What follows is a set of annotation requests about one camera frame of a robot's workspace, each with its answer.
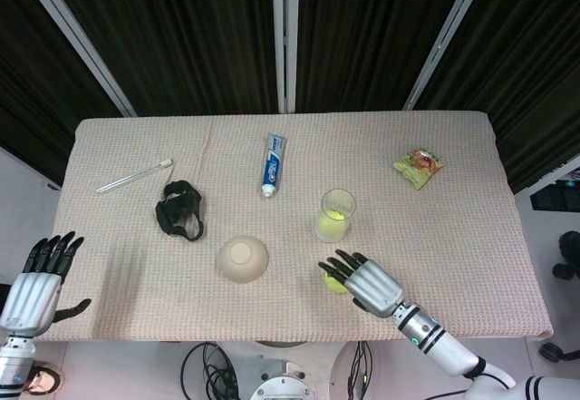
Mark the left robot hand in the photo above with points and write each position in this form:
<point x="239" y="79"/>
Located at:
<point x="31" y="295"/>

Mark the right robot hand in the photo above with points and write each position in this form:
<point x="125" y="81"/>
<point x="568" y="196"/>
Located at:
<point x="374" y="284"/>

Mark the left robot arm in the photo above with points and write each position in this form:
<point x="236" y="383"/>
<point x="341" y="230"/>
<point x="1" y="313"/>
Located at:
<point x="13" y="359"/>

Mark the grey round robot base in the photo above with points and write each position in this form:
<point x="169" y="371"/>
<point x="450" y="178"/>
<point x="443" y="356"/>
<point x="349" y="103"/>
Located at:
<point x="283" y="384"/>

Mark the clear glass cup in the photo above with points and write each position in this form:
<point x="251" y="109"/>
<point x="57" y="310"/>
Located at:
<point x="337" y="198"/>

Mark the pink waffle weave tablecloth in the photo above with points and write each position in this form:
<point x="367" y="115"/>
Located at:
<point x="136" y="291"/>

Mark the green snack bag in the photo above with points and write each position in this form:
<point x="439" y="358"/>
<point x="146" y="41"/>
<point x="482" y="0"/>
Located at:
<point x="419" y="166"/>

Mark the beige upturned bowl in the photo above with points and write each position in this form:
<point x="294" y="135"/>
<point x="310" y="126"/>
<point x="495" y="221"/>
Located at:
<point x="242" y="259"/>

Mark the blue white toothpaste tube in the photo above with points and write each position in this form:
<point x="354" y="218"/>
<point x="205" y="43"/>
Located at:
<point x="273" y="168"/>

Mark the clear tube white cap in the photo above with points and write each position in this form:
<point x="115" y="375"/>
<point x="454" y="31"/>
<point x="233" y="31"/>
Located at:
<point x="136" y="176"/>

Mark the black caster wheel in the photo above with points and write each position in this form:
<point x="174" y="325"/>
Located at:
<point x="550" y="352"/>

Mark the black chair base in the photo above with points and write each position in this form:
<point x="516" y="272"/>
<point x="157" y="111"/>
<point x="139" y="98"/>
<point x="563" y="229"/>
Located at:
<point x="568" y="246"/>

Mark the dark pleated curtain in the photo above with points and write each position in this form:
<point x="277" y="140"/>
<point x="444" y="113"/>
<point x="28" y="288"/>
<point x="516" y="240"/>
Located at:
<point x="190" y="32"/>

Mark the white frame post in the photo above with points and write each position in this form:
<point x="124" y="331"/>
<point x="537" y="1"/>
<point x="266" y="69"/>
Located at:
<point x="79" y="39"/>
<point x="441" y="37"/>
<point x="285" y="32"/>

